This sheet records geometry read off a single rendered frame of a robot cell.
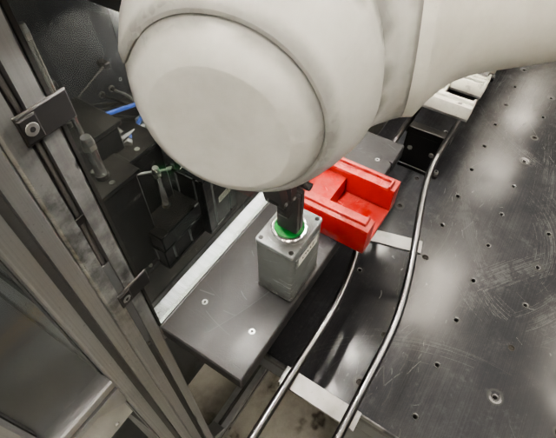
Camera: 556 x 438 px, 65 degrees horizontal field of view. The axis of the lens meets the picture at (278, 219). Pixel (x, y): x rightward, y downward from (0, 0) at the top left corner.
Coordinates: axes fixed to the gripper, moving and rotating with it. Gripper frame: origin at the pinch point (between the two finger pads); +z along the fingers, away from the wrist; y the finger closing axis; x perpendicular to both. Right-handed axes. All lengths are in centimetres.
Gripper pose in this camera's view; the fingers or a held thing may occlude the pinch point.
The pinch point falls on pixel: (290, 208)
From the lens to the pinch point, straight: 54.5
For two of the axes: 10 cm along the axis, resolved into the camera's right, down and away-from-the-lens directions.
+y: -5.4, 6.6, -5.2
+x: 8.4, 4.3, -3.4
